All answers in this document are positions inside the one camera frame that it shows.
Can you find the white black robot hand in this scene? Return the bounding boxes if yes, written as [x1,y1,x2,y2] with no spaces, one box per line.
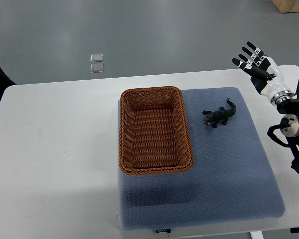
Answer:
[232,41,294,106]

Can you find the dark toy crocodile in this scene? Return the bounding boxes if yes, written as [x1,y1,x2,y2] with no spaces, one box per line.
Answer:
[202,98,237,128]

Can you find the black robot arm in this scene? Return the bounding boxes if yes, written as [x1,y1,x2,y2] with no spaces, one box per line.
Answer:
[267,80,299,174]

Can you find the brown wicker basket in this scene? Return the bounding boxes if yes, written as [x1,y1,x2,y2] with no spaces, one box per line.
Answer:
[118,86,194,176]

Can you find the blue grey foam cushion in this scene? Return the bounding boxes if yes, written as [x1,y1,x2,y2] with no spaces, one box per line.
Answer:
[118,87,285,230]

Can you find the lower metal floor plate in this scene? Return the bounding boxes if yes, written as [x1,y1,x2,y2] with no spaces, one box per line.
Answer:
[90,63,104,73]

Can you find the metal floor plate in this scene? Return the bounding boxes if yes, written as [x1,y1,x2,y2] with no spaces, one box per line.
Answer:
[90,53,103,62]
[90,63,104,73]

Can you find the upper metal floor plate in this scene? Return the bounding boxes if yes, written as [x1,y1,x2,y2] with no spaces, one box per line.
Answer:
[90,53,103,62]

